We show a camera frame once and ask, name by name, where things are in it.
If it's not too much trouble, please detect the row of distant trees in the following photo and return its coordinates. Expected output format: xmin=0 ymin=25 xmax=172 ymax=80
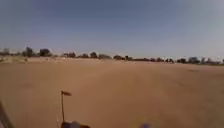
xmin=0 ymin=46 xmax=224 ymax=66

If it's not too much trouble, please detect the brown sandy ground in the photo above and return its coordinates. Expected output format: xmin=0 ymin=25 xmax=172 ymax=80
xmin=0 ymin=57 xmax=224 ymax=128

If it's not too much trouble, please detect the robot's own part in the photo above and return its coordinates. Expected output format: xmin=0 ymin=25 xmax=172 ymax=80
xmin=140 ymin=123 xmax=152 ymax=128
xmin=65 ymin=121 xmax=82 ymax=128

